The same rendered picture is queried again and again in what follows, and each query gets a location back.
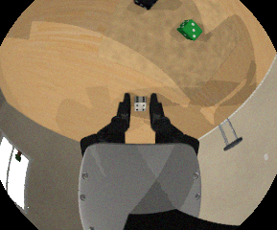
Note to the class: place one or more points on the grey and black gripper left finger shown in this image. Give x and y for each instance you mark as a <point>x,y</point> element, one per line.
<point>113,132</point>

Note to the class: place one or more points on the brown mat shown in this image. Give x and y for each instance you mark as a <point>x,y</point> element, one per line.
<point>148,41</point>

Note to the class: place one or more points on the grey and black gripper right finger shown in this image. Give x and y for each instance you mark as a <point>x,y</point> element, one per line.
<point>167,132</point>

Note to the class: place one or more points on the black die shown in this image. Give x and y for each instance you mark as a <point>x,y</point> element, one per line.
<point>146,4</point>

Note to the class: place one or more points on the green die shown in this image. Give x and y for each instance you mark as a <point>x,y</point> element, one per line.
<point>190,29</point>

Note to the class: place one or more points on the white die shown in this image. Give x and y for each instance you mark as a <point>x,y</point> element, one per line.
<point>140,103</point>

